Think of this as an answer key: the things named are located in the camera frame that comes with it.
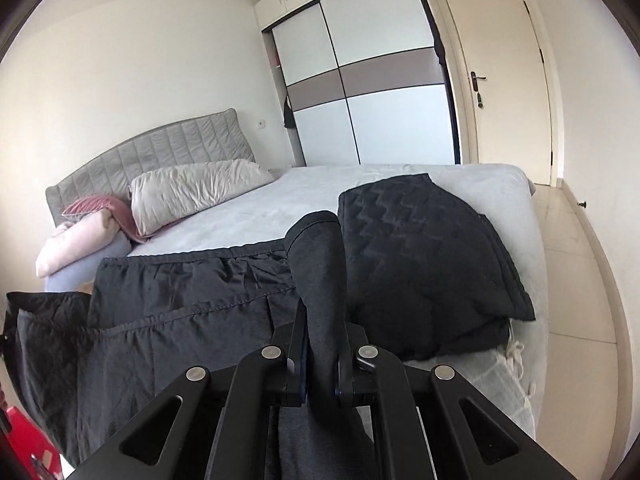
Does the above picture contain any grey padded headboard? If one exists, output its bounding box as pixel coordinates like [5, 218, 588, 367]
[45, 108, 258, 231]

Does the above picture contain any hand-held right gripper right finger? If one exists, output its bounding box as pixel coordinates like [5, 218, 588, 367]
[335, 326, 567, 480]

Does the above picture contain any dark door handle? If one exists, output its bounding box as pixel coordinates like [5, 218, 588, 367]
[469, 71, 487, 109]

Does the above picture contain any beige crinkled pillow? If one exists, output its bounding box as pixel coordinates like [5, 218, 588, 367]
[129, 158, 276, 237]

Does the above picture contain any folded black zigzag quilted garment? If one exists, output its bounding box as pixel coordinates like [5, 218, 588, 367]
[337, 172, 537, 361]

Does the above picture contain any bed with grey sheet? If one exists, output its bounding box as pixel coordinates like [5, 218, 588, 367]
[35, 162, 543, 441]

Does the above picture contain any cream pink pillow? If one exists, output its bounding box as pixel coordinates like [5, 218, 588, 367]
[36, 207, 123, 278]

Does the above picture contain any black padded jacket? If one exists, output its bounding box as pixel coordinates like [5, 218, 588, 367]
[65, 211, 380, 480]

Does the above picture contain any white sliding-door wardrobe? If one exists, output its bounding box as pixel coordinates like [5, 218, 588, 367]
[254, 0, 463, 168]

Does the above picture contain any red plastic stool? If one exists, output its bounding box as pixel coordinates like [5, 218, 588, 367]
[0, 405, 66, 480]

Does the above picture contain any cream door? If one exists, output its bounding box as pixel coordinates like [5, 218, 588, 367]
[440, 0, 557, 187]

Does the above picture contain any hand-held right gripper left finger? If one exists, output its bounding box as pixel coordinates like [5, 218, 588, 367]
[65, 300, 308, 480]

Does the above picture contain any pink blanket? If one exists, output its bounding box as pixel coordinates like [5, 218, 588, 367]
[62, 195, 146, 244]

